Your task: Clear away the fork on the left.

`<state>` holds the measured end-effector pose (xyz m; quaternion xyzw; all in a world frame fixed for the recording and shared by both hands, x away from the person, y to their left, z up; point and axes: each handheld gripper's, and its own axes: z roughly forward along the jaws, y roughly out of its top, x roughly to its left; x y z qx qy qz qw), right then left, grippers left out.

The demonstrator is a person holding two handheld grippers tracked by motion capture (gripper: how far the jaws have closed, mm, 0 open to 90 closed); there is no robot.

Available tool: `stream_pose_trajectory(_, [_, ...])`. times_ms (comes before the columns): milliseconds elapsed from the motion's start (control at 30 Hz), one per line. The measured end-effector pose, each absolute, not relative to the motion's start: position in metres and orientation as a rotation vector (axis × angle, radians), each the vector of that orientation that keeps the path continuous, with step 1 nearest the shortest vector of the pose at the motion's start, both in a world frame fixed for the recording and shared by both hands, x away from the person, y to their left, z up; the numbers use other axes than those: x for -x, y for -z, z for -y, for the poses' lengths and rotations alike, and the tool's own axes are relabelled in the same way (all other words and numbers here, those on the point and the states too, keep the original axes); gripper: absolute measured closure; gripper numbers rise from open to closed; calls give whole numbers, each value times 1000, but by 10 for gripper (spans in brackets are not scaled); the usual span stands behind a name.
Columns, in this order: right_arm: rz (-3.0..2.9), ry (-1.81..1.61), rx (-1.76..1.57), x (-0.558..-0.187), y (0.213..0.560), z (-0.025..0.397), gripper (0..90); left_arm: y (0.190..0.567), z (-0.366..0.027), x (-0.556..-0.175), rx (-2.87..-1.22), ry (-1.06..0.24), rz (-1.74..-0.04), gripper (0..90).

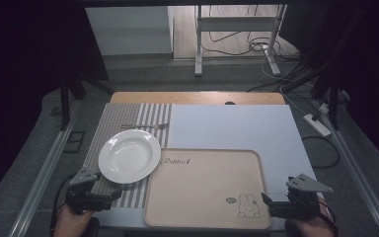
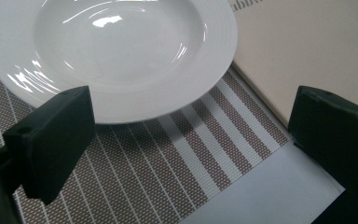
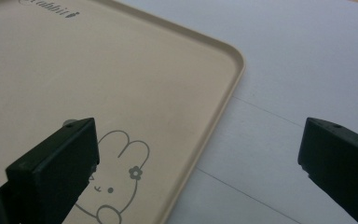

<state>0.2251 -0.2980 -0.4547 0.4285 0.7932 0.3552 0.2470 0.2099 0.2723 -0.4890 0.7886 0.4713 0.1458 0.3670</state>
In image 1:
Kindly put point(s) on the grey striped placemat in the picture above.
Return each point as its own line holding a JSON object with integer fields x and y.
{"x": 121, "y": 115}

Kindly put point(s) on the white flat board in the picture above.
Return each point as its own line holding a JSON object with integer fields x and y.
{"x": 230, "y": 126}

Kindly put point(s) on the white power strip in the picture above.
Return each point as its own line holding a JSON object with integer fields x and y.
{"x": 317, "y": 125}

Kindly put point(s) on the black floor frame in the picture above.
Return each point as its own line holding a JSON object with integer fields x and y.
{"x": 74, "y": 141}

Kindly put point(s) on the aluminium floor rail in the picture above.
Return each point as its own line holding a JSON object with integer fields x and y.
{"x": 358, "y": 171}
{"x": 42, "y": 177}

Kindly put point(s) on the person's left hand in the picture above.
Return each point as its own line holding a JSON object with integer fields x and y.
{"x": 74, "y": 221}

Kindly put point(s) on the wooden table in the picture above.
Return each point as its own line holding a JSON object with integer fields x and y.
{"x": 194, "y": 97}

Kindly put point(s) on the black metal stand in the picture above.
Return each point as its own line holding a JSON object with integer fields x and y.
{"x": 65, "y": 98}
{"x": 334, "y": 102}

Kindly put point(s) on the silver metal fork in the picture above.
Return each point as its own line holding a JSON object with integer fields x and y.
{"x": 146, "y": 126}

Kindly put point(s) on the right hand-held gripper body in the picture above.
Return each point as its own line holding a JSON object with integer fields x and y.
{"x": 304, "y": 197}

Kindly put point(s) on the white metal stand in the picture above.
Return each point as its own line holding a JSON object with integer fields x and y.
{"x": 237, "y": 23}

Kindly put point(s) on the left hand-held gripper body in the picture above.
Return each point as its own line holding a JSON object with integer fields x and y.
{"x": 85, "y": 194}

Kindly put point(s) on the white round plate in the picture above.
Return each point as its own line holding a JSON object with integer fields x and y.
{"x": 129, "y": 156}

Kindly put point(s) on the person's right hand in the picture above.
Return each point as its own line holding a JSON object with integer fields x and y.
{"x": 312, "y": 226}

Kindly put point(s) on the beige tray with rabbit print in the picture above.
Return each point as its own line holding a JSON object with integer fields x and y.
{"x": 197, "y": 191}

